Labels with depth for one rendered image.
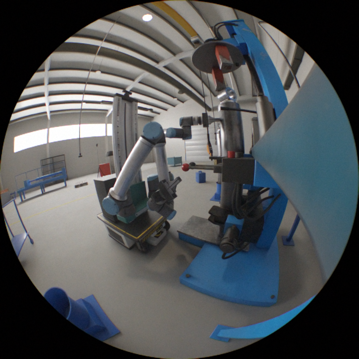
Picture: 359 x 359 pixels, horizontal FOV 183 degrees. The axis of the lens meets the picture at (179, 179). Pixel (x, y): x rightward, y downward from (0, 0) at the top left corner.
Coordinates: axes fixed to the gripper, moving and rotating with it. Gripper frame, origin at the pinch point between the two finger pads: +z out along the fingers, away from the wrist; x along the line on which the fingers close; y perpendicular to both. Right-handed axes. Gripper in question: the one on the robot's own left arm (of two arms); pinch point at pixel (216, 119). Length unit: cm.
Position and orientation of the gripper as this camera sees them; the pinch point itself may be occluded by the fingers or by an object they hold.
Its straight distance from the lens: 106.7
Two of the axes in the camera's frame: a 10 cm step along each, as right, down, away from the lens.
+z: 9.7, -0.1, -2.3
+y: -2.2, 2.4, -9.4
